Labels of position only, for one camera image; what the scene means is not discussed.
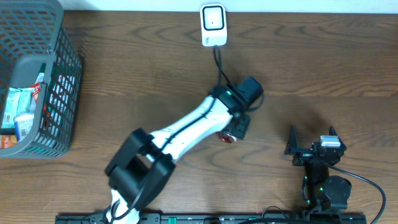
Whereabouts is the light green snack packet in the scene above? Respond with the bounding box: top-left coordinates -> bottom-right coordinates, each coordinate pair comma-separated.
1,88 -> 34,129

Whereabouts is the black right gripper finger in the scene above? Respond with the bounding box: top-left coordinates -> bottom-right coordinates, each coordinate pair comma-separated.
284,126 -> 299,156
329,126 -> 347,151

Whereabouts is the white barcode scanner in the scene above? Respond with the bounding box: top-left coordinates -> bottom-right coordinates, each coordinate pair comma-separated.
200,3 -> 228,47

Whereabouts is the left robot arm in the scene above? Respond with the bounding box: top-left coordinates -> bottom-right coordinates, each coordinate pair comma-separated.
104,77 -> 264,223

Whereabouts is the red white snack packet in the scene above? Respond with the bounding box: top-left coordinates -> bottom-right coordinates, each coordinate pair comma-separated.
31,72 -> 45,104

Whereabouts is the green lid white jar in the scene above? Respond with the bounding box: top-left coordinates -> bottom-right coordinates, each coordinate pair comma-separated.
216,131 -> 237,144

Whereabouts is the grey plastic mesh basket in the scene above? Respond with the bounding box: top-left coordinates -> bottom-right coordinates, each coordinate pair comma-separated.
1,0 -> 83,159

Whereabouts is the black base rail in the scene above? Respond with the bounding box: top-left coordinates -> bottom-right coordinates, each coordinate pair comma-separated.
55,212 -> 367,224

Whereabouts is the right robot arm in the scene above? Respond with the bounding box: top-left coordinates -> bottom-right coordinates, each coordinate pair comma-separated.
284,126 -> 352,213

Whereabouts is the small orange box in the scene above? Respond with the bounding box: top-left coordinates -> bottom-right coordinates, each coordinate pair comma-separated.
0,135 -> 18,149

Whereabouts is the white blue label jar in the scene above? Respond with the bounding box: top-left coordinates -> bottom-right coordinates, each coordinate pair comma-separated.
14,113 -> 34,142

